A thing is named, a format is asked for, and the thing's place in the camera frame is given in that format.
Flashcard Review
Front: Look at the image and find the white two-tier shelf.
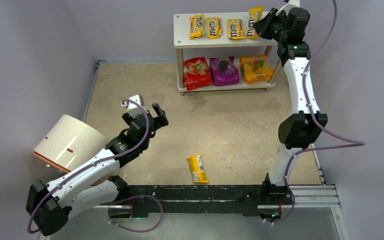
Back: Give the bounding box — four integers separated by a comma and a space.
173, 13, 282, 96

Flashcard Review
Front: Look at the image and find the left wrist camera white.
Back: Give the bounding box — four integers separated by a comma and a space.
121, 94, 146, 118

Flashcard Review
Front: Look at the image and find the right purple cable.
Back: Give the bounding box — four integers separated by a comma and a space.
263, 0, 367, 226

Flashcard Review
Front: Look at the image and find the yellow candy bag back-side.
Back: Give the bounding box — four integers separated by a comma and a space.
227, 18, 246, 40

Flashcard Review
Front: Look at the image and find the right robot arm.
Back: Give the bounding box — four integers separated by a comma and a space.
253, 7, 328, 195

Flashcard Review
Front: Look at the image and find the orange candy bag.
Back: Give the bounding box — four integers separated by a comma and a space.
239, 55, 274, 84

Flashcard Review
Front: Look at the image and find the red candy bag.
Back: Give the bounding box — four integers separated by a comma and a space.
183, 57, 213, 91

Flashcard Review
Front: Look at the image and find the yellow M&M bag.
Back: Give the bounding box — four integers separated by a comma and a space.
189, 14, 205, 40
246, 6, 264, 39

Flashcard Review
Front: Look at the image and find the yellow candy bag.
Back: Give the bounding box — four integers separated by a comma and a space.
206, 17, 222, 40
187, 154, 209, 184

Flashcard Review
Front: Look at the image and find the yellow candy bag front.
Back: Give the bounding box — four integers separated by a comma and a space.
187, 154, 209, 184

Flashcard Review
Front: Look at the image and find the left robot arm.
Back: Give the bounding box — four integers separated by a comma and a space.
25, 96, 169, 236

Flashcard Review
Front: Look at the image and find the white cylindrical container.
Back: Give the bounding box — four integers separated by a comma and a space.
32, 114, 110, 173

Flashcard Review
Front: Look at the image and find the purple candy bag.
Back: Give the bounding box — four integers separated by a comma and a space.
210, 56, 240, 87

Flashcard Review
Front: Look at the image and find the black base frame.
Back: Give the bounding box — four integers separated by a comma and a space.
110, 183, 293, 219

